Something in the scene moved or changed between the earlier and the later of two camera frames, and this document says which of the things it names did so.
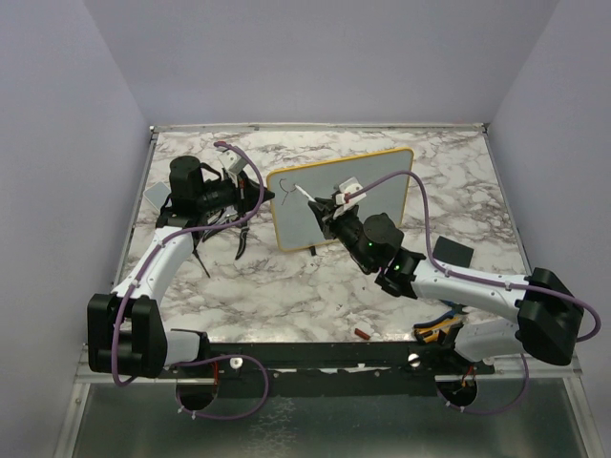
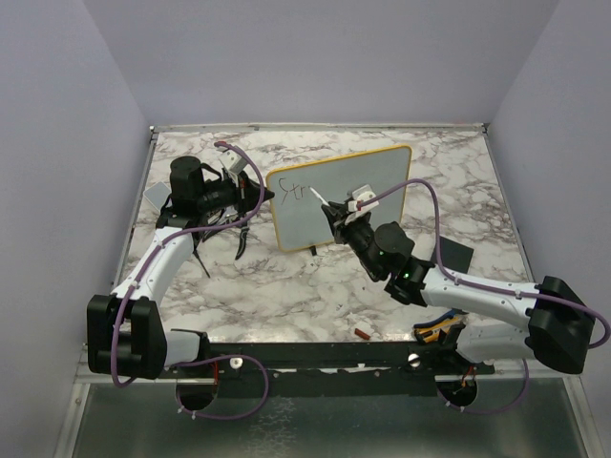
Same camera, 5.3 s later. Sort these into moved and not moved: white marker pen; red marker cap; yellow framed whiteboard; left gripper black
Moved: white marker pen
Not moved: yellow framed whiteboard; left gripper black; red marker cap
